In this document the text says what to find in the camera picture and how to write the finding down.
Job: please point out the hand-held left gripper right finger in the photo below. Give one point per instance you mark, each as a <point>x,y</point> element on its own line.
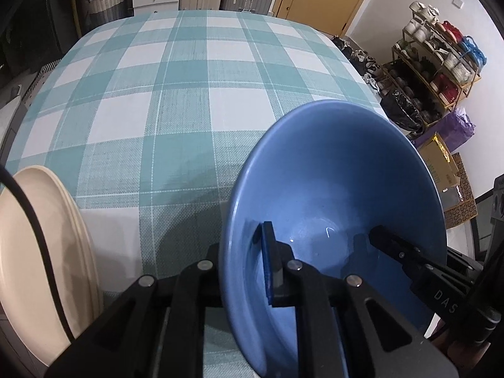
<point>269,267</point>

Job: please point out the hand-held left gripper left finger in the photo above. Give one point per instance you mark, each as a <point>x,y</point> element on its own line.
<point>197,283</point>

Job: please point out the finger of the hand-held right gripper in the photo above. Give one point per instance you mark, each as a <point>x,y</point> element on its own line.
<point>462,262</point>
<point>393,244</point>

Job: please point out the large blue bowl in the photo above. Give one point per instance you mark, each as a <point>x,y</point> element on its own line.
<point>334,173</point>

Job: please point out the cream plate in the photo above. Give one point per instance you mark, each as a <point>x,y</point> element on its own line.
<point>94,283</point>
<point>23,244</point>

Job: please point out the gold yellow box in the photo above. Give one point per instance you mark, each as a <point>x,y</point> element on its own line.
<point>439,165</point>

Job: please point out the purple bag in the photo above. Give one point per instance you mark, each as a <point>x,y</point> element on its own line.
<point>456,126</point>

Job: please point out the bin with black bag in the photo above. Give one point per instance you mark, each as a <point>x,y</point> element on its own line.
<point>397,106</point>

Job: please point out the wooden shoe rack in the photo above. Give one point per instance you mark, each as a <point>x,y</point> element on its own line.
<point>433,86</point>

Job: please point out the scattered shoes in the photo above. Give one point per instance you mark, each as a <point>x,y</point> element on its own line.
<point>366,63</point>

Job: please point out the assorted sneakers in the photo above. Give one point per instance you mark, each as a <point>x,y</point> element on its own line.
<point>453,63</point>

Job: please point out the teal checkered tablecloth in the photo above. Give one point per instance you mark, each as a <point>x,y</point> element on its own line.
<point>157,86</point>

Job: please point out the grey side cabinet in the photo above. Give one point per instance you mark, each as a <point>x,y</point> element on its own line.
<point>8,118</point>

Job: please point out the wooden door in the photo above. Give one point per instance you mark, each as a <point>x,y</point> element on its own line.
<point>315,0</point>

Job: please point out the patterned rug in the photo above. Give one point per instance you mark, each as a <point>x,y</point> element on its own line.
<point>43,73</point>

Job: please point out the grey white woven basket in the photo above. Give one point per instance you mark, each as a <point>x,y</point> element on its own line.
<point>106,6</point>

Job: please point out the white light switch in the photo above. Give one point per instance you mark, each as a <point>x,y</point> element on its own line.
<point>458,3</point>

